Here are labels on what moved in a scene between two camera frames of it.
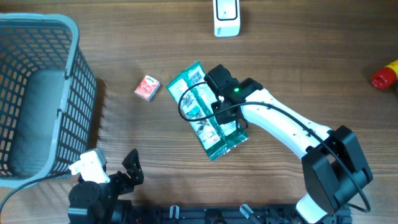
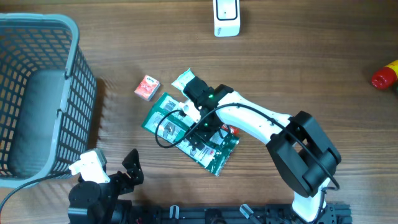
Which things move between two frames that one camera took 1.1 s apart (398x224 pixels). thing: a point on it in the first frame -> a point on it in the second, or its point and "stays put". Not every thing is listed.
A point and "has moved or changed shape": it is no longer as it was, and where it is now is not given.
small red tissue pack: x=148 y=88 stays put
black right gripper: x=222 y=117 -> x=204 y=133
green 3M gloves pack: x=195 y=96 has moved or changed shape
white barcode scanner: x=226 y=18 stays put
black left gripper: x=134 y=170 stays put
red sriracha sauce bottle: x=385 y=77 stays put
